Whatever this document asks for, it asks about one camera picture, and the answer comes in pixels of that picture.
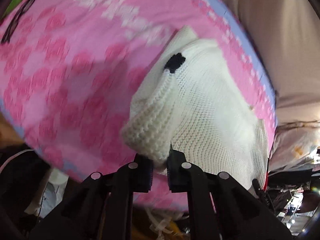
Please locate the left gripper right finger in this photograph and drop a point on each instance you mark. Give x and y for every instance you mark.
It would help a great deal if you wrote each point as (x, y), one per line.
(219, 207)

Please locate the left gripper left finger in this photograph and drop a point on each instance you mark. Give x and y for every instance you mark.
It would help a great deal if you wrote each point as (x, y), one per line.
(101, 206)

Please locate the white red black knit sweater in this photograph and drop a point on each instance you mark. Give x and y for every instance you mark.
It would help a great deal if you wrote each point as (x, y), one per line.
(189, 102)

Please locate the floral cream pillow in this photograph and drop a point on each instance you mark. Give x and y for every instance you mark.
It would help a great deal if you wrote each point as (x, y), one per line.
(294, 146)

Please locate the pink floral bed sheet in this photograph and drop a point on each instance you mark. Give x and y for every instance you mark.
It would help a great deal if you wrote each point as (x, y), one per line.
(72, 66)

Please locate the black eyeglasses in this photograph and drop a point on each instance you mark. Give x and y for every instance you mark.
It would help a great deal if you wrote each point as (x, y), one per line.
(15, 21)

